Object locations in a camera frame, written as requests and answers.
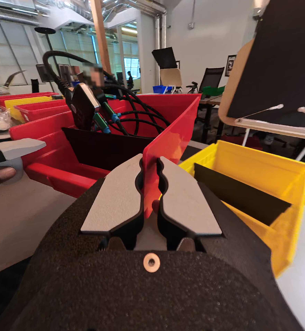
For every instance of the blue plastic bin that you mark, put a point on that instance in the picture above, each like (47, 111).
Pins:
(160, 89)

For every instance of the black square panel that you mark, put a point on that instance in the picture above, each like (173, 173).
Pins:
(165, 58)

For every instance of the green plastic bin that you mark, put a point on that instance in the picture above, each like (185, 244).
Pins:
(213, 90)

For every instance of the red plastic bin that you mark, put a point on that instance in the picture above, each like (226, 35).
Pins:
(43, 110)
(25, 96)
(64, 178)

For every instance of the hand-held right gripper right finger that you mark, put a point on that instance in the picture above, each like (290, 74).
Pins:
(188, 201)

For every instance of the black bin divider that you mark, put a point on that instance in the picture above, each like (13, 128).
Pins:
(103, 150)
(232, 191)

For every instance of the pale wooden board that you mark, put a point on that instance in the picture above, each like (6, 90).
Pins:
(170, 77)

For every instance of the person's left hand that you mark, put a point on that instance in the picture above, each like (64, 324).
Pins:
(5, 173)

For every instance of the wooden post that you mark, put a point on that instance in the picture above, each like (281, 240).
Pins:
(100, 33)

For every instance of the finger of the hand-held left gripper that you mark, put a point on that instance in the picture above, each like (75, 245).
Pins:
(20, 148)
(14, 166)

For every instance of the wood-framed black board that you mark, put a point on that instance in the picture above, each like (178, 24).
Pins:
(284, 64)

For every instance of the yellow plastic bin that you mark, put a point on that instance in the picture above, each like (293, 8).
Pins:
(258, 165)
(25, 103)

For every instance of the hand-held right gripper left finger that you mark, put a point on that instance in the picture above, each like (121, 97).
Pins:
(113, 199)

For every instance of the black mesh office chair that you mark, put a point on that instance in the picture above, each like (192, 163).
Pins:
(212, 77)

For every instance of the framed wall picture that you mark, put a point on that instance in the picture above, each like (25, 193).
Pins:
(230, 66)

